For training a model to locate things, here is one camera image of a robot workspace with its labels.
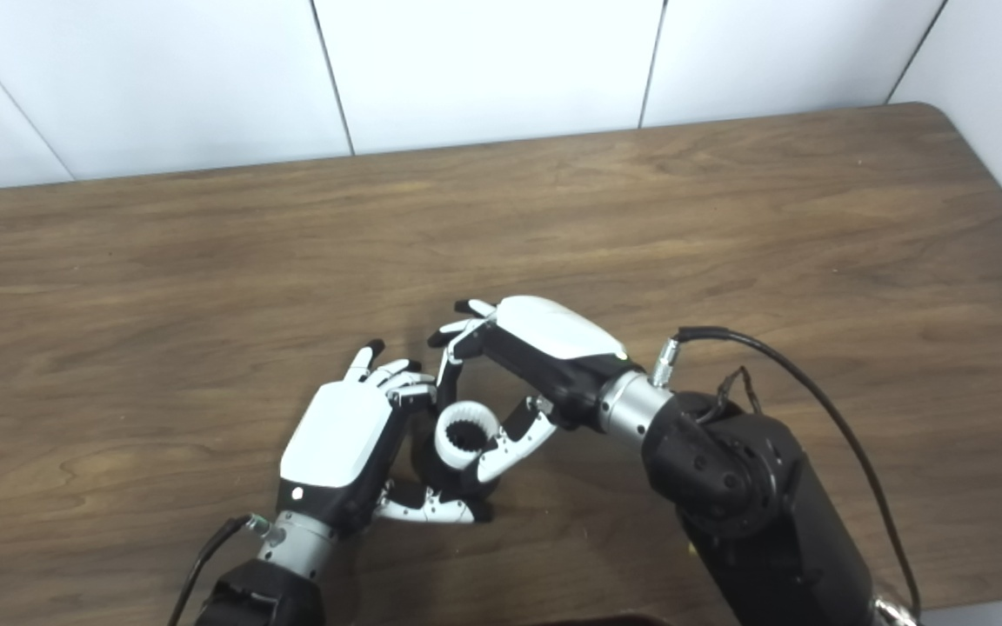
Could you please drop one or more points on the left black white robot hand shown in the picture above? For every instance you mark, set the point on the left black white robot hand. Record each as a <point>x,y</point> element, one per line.
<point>336,435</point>

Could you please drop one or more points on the round black plastic part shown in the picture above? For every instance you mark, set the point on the round black plastic part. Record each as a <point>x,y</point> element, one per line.
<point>466,433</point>

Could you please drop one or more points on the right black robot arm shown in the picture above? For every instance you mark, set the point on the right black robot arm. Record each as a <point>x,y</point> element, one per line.
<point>753,522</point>

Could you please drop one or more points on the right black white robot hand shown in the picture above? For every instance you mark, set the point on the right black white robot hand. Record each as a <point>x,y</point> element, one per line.
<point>553,335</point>

